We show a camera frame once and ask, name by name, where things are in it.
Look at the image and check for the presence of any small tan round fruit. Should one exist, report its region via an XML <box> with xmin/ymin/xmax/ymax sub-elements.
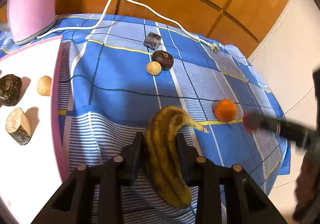
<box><xmin>146</xmin><ymin>61</ymin><xmax>162</xmax><ymax>76</ymax></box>
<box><xmin>37</xmin><ymin>75</ymin><xmax>52</xmax><ymax>96</ymax></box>

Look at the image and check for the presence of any red cherry tomato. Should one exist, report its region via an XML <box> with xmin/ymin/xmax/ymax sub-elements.
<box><xmin>243</xmin><ymin>113</ymin><xmax>259</xmax><ymax>131</ymax></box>

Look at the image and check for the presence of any blue checkered tablecloth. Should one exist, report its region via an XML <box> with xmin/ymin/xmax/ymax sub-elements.
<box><xmin>0</xmin><ymin>13</ymin><xmax>292</xmax><ymax>224</ymax></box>

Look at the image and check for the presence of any spotted yellow banana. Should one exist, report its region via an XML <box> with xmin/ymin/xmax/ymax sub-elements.
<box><xmin>144</xmin><ymin>106</ymin><xmax>209</xmax><ymax>209</ymax></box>

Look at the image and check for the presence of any large dark water chestnut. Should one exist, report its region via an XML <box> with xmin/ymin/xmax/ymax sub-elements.
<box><xmin>0</xmin><ymin>74</ymin><xmax>22</xmax><ymax>106</ymax></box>

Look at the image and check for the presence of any white power cord with plug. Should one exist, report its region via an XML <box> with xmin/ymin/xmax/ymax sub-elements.
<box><xmin>36</xmin><ymin>0</ymin><xmax>221</xmax><ymax>54</ymax></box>

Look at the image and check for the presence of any pink electric kettle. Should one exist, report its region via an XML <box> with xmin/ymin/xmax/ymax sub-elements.
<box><xmin>1</xmin><ymin>0</ymin><xmax>55</xmax><ymax>45</ymax></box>

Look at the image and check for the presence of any person's right hand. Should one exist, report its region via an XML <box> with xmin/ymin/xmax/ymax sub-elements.
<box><xmin>293</xmin><ymin>153</ymin><xmax>319</xmax><ymax>222</ymax></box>

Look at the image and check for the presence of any small dark water chestnut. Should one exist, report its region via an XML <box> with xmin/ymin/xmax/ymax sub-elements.
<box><xmin>151</xmin><ymin>50</ymin><xmax>174</xmax><ymax>70</ymax></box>

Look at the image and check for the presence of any pink white shallow box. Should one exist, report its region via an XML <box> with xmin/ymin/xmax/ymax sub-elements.
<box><xmin>1</xmin><ymin>36</ymin><xmax>68</xmax><ymax>223</ymax></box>

